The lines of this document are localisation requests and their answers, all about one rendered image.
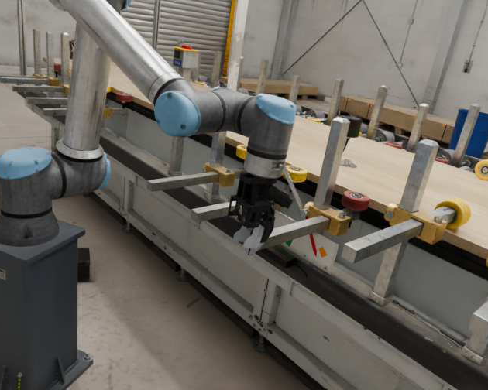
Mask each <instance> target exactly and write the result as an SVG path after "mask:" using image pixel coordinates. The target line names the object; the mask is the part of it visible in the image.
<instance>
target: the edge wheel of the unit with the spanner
mask: <svg viewBox="0 0 488 390"><path fill-rule="evenodd" d="M342 205H343V206H344V207H347V208H349V209H351V210H353V211H357V210H358V211H363V210H366V209H367V208H368V205H369V197H368V196H367V195H365V194H364V193H360V192H356V191H345V192H344V193H343V196H342Z"/></svg>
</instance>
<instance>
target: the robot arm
mask: <svg viewBox="0 0 488 390"><path fill-rule="evenodd" d="M49 1H50V2H51V3H52V5H53V6H55V7H56V8H57V9H59V10H61V11H64V12H68V13H69V14H70V15H71V16H72V17H73V18H74V19H75V20H76V22H77V23H76V30H75V37H74V51H73V58H72V65H71V72H70V86H69V93H68V100H67V113H66V120H65V127H64V137H63V138H62V139H61V140H59V141H58V142H57V144H56V152H55V153H51V154H50V152H49V151H48V150H46V149H41V148H39V149H37V148H36V147H23V148H17V149H11V150H9V151H6V152H3V153H2V154H1V155H0V242H1V243H2V244H5V245H11V246H18V247H26V246H34V245H41V244H43V243H46V242H48V241H51V240H53V239H54V238H55V237H56V236H57V235H58V234H59V224H58V221H57V219H56V217H55V215H54V213H53V210H52V200H55V199H59V198H63V197H69V196H73V195H78V194H81V193H87V192H93V191H96V190H99V189H101V188H103V187H104V186H105V185H106V184H107V183H108V181H109V177H110V175H111V165H110V161H109V159H107V158H108V156H107V155H106V153H105V152H104V149H103V148H102V147H101V146H100V145H99V139H100V134H101V124H102V119H103V114H104V109H105V99H106V94H107V90H108V80H109V74H110V69H111V64H112V61H113V62H114V63H115V64H116V65H117V66H118V67H119V69H120V70H121V71H122V72H123V73H124V74H125V75H126V76H127V77H128V78H129V79H130V80H131V81H132V82H133V83H134V84H135V86H136V87H137V88H138V89H139V90H140V91H141V92H142V93H143V94H144V96H145V97H146V98H147V99H148V100H149V101H150V102H151V103H152V105H153V106H154V114H155V118H156V121H157V124H158V125H159V127H160V128H161V130H162V131H163V132H165V133H166V134H168V135H170V136H173V137H188V136H191V135H200V134H206V133H215V132H226V131H230V132H234V133H236V134H239V135H243V136H245V137H247V138H249V141H248V145H247V150H246V157H245V162H244V166H243V168H244V170H245V171H246V172H247V173H240V177H239V185H238V189H237V194H236V195H231V199H230V204H229V212H228V217H229V216H233V215H235V218H237V220H239V221H240V224H241V225H242V228H241V229H240V230H239V231H237V232H236V233H235V234H234V237H233V239H234V241H240V242H244V243H243V247H244V248H246V252H247V255H249V256H250V255H253V254H255V253H256V252H257V251H258V250H259V249H260V248H261V247H262V245H263V244H264V242H266V240H267V239H268V237H269V236H270V235H271V233H272V231H273V227H274V221H275V217H274V215H275V210H276V208H275V206H274V203H276V204H277V205H278V206H281V207H286V208H287V209H288V208H289V207H290V205H291V204H292V202H293V200H292V199H291V198H290V196H289V195H288V194H287V193H285V192H283V191H281V190H279V189H277V188H276V187H275V186H274V185H273V184H275V183H277V178H278V177H281V176H282V175H283V172H284V166H285V162H286V158H287V152H288V148H289V144H290V138H291V134H292V131H293V127H294V123H295V116H296V111H297V108H296V106H295V104H294V103H293V102H291V101H288V100H287V99H285V98H282V97H277V96H275V95H271V94H258V95H257V96H256V97H253V96H250V95H248V94H243V93H239V92H236V91H233V90H231V89H228V88H226V87H215V88H212V89H211V90H210V91H197V90H195V89H194V88H193V87H192V86H191V85H190V84H189V83H188V82H187V81H186V80H185V79H184V78H183V77H181V76H180V75H179V74H178V73H177V72H176V71H175V70H174V69H173V68H172V66H171V65H169V63H168V62H167V61H165V59H164V58H162V56H161V55H159V54H158V52H157V51H155V49H154V48H152V47H151V45H150V44H148V42H147V41H145V40H144V38H142V37H141V35H140V34H138V33H137V31H135V30H134V28H132V27H131V26H130V24H128V23H127V21H125V20H124V19H123V17H121V16H120V12H121V10H123V9H126V8H127V7H128V5H129V4H130V2H131V0H49ZM272 200H274V201H272ZM232 201H236V204H235V209H234V210H233V211H230V210H231V206H232ZM260 224H261V225H260Z"/></svg>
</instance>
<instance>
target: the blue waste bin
mask: <svg viewBox="0 0 488 390"><path fill-rule="evenodd" d="M458 111H459V112H458V114H457V118H456V121H455V126H454V129H453V133H452V137H451V141H450V143H449V147H448V149H453V150H455V149H456V146H457V144H458V141H459V137H460V135H461V132H462V129H463V126H464V124H465V121H466V117H467V114H468V112H469V110H466V109H459V110H458ZM487 143H488V114H487V113H483V112H480V113H479V115H478V118H477V120H476V124H475V127H474V129H473V133H472V135H471V138H470V140H469V144H468V146H467V149H466V153H465V155H468V156H472V157H475V158H477V159H481V157H482V155H483V152H484V150H485V148H486V145H487Z"/></svg>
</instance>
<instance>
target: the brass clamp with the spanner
mask: <svg viewBox="0 0 488 390"><path fill-rule="evenodd" d="M313 204H314V203H313V202H308V203H307V204H306V205H305V206H304V208H307V209H309V212H310V214H309V215H308V218H309V219H310V218H313V217H318V216H321V215H322V216H324V217H326V218H328V219H330V221H329V224H328V228H327V229H325V231H327V232H329V233H331V234H333V235H334V236H336V237H338V236H339V235H342V234H346V233H347V230H348V227H349V222H350V219H351V218H350V217H347V216H345V219H341V218H339V217H338V216H339V212H338V211H336V210H333V209H331V208H329V209H326V210H320V209H318V208H317V207H314V206H313Z"/></svg>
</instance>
